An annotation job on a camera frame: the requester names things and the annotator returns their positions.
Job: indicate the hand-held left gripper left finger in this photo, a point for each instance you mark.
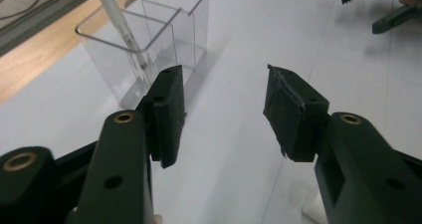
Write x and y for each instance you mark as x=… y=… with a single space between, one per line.
x=167 y=117

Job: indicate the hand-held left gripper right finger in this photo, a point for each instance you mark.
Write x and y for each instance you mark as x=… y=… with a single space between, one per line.
x=293 y=117

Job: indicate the clear plastic pen holder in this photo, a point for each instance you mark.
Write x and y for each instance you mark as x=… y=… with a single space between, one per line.
x=156 y=48

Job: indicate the white pen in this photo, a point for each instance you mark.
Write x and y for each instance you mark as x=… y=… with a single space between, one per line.
x=124 y=31

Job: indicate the wooden table edge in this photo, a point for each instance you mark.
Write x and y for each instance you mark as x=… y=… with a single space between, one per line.
x=43 y=51

